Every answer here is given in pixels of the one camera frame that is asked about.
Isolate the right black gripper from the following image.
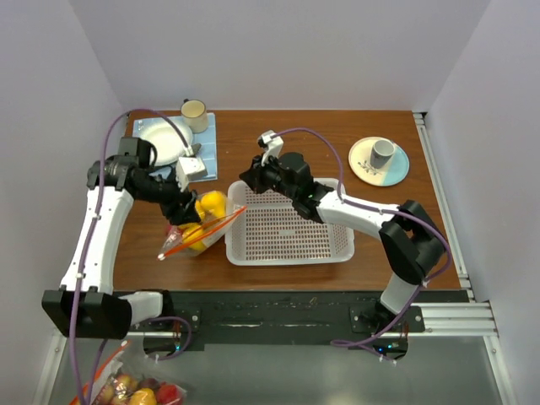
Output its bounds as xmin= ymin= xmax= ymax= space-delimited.
xmin=239 ymin=152 xmax=297 ymax=201

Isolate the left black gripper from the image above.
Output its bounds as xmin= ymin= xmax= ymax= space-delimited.
xmin=136 ymin=167 xmax=202 ymax=225

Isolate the fake yellow pepper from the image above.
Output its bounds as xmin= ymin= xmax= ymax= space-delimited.
xmin=178 ymin=224 xmax=208 ymax=252

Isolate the fake yellow lemon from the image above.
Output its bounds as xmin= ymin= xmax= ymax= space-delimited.
xmin=196 ymin=191 xmax=227 ymax=219

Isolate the clear zip top bag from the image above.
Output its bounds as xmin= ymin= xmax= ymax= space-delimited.
xmin=157 ymin=191 xmax=247 ymax=261

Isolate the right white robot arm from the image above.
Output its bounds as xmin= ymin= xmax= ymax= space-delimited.
xmin=239 ymin=153 xmax=451 ymax=333

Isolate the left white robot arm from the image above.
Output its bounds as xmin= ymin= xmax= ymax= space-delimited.
xmin=41 ymin=137 xmax=206 ymax=339

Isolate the white perforated plastic basket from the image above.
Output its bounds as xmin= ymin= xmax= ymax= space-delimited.
xmin=224 ymin=181 xmax=354 ymax=267

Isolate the white bowl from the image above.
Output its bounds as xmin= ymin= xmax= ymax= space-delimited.
xmin=136 ymin=122 xmax=186 ymax=167

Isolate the metal spoon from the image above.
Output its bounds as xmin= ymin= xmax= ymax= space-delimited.
xmin=185 ymin=143 xmax=202 ymax=157

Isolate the beige enamel mug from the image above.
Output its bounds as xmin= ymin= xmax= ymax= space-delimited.
xmin=181 ymin=99 xmax=209 ymax=133

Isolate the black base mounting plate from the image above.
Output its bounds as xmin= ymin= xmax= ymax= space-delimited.
xmin=111 ymin=289 xmax=425 ymax=362

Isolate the grey cup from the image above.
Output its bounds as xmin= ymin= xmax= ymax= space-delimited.
xmin=370 ymin=138 xmax=396 ymax=168

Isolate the pink and blue plate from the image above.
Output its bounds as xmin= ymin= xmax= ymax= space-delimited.
xmin=348 ymin=137 xmax=410 ymax=187

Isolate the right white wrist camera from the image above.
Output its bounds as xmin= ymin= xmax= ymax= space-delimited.
xmin=257 ymin=130 xmax=284 ymax=166

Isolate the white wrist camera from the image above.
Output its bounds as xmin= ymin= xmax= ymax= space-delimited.
xmin=257 ymin=130 xmax=284 ymax=166
xmin=175 ymin=157 xmax=208 ymax=192

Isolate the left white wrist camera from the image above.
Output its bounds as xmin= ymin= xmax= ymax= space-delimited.
xmin=175 ymin=157 xmax=208 ymax=192

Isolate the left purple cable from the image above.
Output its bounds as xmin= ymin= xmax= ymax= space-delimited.
xmin=67 ymin=108 xmax=193 ymax=405

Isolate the purple cable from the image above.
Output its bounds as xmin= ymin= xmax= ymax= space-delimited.
xmin=67 ymin=108 xmax=193 ymax=405
xmin=272 ymin=127 xmax=453 ymax=354

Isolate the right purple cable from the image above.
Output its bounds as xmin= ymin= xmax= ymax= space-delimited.
xmin=272 ymin=127 xmax=453 ymax=354

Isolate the aluminium frame rail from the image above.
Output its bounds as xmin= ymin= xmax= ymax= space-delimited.
xmin=413 ymin=112 xmax=518 ymax=404

